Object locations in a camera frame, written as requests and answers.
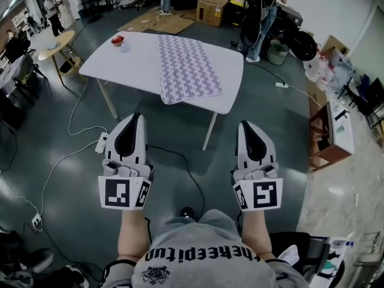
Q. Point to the person's right forearm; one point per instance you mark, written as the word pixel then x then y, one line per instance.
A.
pixel 256 235

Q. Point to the person's black shoe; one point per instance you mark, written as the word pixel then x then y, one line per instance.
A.
pixel 186 212

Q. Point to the person's grey printed shirt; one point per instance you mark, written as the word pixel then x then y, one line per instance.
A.
pixel 207 256

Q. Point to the white table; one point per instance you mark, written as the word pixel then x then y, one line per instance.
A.
pixel 132 70

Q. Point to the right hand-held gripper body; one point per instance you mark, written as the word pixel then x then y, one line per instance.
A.
pixel 264 192

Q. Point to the purple patterned towel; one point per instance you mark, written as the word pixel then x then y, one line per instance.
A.
pixel 187 67

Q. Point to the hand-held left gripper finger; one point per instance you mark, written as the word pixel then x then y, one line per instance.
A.
pixel 142 142
pixel 111 142

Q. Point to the flat cardboard sheet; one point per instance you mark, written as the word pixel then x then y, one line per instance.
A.
pixel 162 22

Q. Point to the black office chair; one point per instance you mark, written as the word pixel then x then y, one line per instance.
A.
pixel 312 250

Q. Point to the large cardboard box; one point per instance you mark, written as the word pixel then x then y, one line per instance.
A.
pixel 211 12

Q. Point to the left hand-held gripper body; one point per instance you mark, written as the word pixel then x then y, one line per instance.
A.
pixel 120 190

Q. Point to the person's left forearm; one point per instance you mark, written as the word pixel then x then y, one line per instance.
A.
pixel 132 235

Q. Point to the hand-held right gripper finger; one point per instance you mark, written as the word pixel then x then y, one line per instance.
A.
pixel 241 151
pixel 268 150

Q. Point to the green bucket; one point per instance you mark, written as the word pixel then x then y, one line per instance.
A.
pixel 277 54

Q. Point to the round wooden side table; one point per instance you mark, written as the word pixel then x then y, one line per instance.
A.
pixel 57 45

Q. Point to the yellow box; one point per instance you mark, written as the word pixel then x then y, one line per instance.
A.
pixel 237 9

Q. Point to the red bowl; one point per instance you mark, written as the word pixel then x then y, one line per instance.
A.
pixel 117 40

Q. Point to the wooden cabinet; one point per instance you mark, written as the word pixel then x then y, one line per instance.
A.
pixel 324 142

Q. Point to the white power strip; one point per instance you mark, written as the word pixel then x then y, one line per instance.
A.
pixel 37 220
pixel 102 142
pixel 281 85

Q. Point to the white plastic bags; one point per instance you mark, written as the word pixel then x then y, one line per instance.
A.
pixel 318 69

